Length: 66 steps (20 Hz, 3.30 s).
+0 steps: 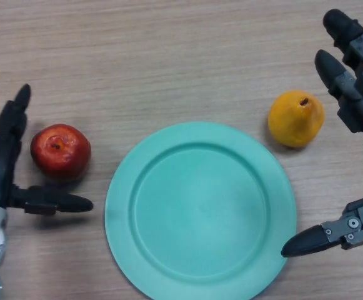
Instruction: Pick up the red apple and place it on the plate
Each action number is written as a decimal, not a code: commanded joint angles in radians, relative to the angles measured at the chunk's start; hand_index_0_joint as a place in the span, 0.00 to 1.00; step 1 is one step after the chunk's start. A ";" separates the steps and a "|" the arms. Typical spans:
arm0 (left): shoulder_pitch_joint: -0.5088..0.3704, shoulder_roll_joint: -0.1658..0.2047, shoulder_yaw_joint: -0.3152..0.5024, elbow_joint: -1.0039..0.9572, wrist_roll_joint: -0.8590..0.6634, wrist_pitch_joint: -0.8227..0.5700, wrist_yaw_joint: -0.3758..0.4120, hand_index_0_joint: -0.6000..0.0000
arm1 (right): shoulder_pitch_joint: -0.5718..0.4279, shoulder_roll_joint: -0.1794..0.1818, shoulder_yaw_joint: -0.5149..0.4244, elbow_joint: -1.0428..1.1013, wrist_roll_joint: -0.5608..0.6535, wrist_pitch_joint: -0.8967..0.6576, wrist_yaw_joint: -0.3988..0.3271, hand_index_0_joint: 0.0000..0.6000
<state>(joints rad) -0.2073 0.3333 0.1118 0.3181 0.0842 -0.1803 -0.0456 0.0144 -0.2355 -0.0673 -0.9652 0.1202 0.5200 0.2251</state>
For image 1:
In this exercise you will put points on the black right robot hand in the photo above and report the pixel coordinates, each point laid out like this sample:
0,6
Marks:
362,103

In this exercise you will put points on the red apple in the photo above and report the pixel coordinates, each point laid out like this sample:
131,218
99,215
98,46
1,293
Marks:
61,151

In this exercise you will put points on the green round plate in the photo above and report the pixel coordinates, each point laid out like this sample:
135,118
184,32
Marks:
200,212

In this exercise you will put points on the yellow pear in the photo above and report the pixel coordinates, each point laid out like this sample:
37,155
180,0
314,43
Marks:
295,120

